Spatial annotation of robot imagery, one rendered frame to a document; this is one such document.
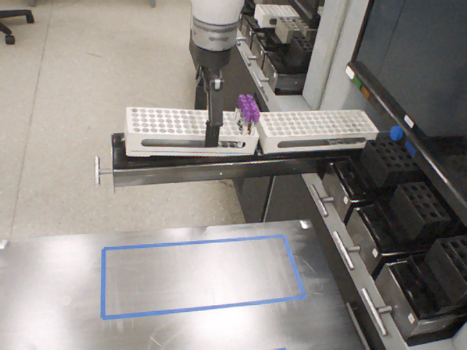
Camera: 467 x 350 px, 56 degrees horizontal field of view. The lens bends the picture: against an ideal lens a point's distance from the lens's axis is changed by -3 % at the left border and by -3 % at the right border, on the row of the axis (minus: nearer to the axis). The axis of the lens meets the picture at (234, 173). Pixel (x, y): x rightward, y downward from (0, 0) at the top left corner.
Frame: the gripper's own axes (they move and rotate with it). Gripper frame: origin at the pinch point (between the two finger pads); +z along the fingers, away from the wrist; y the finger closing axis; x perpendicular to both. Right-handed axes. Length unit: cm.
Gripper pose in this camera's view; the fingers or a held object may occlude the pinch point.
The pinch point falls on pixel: (206, 124)
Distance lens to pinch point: 103.9
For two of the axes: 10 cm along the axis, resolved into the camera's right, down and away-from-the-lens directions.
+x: 9.7, -0.7, 2.5
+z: -1.1, 7.4, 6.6
